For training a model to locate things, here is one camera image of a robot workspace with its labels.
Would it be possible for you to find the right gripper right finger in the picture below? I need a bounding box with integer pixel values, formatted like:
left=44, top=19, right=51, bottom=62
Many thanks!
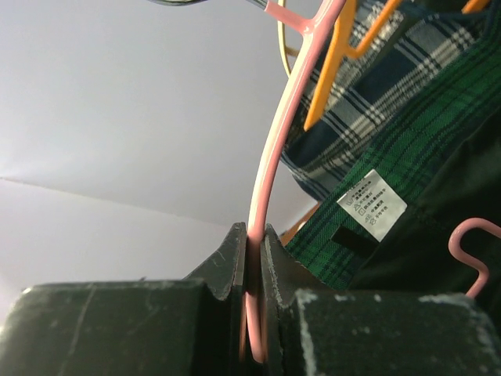
left=261, top=226, right=500, bottom=375

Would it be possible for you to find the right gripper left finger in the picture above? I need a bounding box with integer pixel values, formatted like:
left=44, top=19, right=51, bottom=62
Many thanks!
left=1, top=222, right=247, bottom=375

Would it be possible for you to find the green plaid skirt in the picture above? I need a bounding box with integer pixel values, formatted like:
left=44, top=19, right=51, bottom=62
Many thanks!
left=286, top=14, right=500, bottom=289

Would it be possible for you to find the orange hanger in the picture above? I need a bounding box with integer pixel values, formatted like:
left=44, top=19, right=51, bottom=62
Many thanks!
left=279, top=0, right=492, bottom=248

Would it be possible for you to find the pink hanger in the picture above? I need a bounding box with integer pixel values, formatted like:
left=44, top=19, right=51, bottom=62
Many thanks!
left=238, top=0, right=501, bottom=365

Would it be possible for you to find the navy white plaid skirt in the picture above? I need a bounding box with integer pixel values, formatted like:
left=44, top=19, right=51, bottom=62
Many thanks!
left=281, top=1, right=500, bottom=201

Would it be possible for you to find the tan thin hanger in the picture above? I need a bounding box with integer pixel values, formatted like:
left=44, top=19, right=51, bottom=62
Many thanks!
left=277, top=20, right=299, bottom=77

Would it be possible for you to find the white care label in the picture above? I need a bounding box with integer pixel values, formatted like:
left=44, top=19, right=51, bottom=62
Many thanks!
left=337, top=169, right=407, bottom=242

